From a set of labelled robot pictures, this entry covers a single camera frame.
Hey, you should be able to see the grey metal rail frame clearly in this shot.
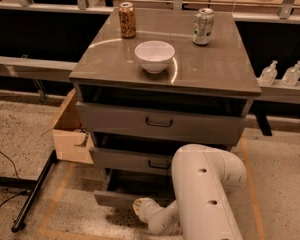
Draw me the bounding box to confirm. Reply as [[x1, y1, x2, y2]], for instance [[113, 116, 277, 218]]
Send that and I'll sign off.
[[0, 0, 300, 106]]

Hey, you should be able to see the gold soda can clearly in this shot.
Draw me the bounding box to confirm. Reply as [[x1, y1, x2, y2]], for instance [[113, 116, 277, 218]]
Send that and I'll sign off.
[[119, 2, 136, 38]]

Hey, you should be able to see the grey bottom drawer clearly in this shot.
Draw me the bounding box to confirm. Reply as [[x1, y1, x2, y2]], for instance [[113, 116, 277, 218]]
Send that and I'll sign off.
[[94, 169, 175, 209]]

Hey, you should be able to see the grey drawer cabinet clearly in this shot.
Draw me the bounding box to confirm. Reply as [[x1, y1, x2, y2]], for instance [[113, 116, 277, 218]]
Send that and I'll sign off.
[[69, 7, 262, 185]]

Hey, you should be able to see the black floor cable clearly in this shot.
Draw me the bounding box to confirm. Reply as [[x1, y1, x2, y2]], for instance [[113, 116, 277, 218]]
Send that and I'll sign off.
[[0, 135, 29, 240]]

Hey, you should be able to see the black metal floor bar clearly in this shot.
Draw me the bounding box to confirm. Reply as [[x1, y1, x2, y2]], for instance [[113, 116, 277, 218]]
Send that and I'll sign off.
[[11, 150, 57, 233]]

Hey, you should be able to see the white soda can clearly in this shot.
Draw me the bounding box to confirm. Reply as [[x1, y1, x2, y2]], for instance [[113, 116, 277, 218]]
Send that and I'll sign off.
[[193, 8, 214, 45]]

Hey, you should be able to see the cardboard box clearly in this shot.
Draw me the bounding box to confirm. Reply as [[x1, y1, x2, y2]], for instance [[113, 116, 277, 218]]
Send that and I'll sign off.
[[44, 89, 93, 164]]

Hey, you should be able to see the grey middle drawer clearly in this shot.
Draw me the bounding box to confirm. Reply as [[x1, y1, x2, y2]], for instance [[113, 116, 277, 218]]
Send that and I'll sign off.
[[89, 132, 233, 177]]

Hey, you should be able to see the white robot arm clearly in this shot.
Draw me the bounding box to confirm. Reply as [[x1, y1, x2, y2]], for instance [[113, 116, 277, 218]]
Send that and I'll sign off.
[[133, 144, 247, 240]]

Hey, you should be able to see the grey top drawer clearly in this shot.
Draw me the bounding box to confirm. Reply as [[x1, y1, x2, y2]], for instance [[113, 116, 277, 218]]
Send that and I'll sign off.
[[77, 85, 245, 146]]

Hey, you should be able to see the clear sanitizer pump bottle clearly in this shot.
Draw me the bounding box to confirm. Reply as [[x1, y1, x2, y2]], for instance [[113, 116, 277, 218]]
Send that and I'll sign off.
[[259, 60, 277, 86]]

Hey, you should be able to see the grey drawer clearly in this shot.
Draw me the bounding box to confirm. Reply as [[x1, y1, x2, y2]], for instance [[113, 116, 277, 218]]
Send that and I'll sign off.
[[89, 132, 233, 177], [77, 85, 245, 146], [94, 169, 175, 209]]

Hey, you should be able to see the white ceramic bowl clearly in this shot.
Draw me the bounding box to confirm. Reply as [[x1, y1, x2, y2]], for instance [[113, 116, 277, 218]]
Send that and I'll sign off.
[[134, 40, 175, 74]]

